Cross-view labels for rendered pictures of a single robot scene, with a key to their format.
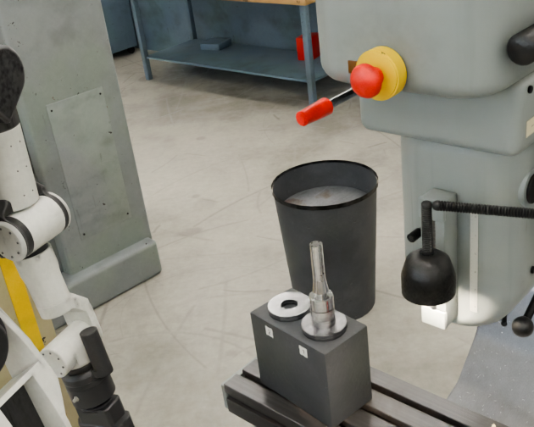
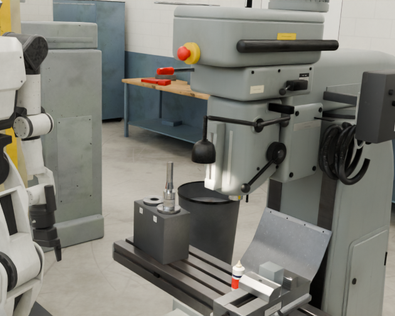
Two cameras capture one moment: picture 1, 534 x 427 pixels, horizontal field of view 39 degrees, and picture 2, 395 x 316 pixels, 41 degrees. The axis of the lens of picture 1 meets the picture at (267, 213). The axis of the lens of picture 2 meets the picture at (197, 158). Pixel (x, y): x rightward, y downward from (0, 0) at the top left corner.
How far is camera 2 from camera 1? 0.71 m
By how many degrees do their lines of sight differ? 12
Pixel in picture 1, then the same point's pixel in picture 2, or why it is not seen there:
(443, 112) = (220, 81)
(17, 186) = (31, 102)
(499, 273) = (240, 163)
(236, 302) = not seen: hidden behind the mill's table
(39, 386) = (18, 196)
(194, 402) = (103, 306)
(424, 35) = (207, 37)
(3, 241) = (19, 126)
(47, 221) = (41, 123)
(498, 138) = (238, 91)
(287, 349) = (148, 219)
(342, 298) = not seen: hidden behind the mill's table
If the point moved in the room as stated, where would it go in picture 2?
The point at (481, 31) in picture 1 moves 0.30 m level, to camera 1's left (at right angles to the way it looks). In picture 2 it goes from (227, 37) to (115, 32)
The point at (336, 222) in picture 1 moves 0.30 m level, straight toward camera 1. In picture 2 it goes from (210, 213) to (206, 230)
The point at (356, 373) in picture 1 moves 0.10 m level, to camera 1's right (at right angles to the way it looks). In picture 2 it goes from (180, 237) to (207, 239)
